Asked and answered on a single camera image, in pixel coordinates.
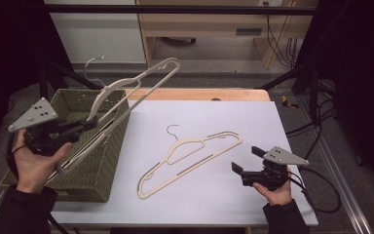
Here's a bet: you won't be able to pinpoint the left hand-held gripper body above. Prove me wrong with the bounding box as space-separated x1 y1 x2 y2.
8 97 89 157

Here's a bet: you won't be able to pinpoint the black curtain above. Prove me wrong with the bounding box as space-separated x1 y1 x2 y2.
0 0 66 159
300 0 374 199

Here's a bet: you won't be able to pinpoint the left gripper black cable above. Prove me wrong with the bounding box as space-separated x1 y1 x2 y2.
5 131 71 234

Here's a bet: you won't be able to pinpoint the dark object under desk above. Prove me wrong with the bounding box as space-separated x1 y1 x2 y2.
160 36 197 46

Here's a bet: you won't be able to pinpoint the person's right hand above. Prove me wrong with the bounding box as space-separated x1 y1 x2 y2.
252 180 294 207

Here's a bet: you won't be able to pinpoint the green woven basket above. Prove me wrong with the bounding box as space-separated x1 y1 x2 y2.
0 88 131 204

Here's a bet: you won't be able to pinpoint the beige clothes hanger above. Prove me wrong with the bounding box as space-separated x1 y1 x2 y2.
56 55 181 176
137 124 243 200

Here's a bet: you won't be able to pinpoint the white cabinet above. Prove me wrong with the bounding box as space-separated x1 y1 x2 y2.
43 0 147 65

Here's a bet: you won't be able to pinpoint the yellow and black tool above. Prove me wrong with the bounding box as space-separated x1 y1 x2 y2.
280 95 300 110

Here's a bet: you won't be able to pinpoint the black floor cables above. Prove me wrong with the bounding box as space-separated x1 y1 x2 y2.
284 81 339 160

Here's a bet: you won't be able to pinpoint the black metal stand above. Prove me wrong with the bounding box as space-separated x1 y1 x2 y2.
38 60 103 105
258 62 320 122

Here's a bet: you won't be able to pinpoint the light wooden desk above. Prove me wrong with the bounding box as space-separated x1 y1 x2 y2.
135 0 320 70

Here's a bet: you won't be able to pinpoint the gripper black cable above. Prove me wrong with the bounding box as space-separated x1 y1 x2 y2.
5 131 71 234
286 165 343 215

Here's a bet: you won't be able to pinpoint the black horizontal frame bar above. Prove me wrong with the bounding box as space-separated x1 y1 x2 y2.
43 4 318 16

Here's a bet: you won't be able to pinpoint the hanging black cables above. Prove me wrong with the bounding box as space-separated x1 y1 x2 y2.
262 1 305 70

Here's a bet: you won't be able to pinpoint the person's left hand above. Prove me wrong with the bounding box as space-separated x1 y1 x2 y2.
13 128 74 194

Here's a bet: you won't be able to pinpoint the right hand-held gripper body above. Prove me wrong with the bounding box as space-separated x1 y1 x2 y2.
241 145 310 192

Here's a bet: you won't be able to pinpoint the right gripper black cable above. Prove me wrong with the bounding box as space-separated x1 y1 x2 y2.
286 165 343 215

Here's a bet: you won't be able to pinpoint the white table sheet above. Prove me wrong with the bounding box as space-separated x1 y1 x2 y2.
50 99 319 227

